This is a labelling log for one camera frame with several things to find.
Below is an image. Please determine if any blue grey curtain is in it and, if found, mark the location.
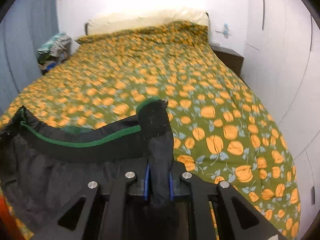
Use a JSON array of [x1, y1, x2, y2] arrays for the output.
[[1, 0, 59, 113]]

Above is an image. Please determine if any green orange floral bedspread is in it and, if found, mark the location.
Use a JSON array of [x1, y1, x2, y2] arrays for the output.
[[1, 21, 301, 239]]

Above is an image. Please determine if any dark wooden nightstand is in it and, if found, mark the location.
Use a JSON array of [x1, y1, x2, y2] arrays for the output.
[[210, 44, 244, 77]]

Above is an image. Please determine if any pile of clothes beside bed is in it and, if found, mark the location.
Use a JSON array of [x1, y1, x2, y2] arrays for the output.
[[37, 33, 72, 75]]

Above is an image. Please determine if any black bed headboard frame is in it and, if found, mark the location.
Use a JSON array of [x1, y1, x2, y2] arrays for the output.
[[85, 22, 89, 35]]

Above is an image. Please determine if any blue wall hook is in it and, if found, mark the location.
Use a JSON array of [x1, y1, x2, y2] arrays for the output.
[[215, 23, 231, 38]]

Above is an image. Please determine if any black puffer jacket green trim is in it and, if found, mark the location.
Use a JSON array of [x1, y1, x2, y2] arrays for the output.
[[1, 98, 174, 232]]

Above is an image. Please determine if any white wardrobe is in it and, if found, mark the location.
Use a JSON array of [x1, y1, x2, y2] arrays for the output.
[[241, 0, 319, 238]]

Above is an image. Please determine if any cream pillow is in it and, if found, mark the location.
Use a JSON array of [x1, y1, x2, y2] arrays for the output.
[[87, 9, 209, 35]]

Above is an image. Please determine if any orange red blanket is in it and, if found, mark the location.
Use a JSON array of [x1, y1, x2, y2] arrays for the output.
[[1, 196, 25, 240]]

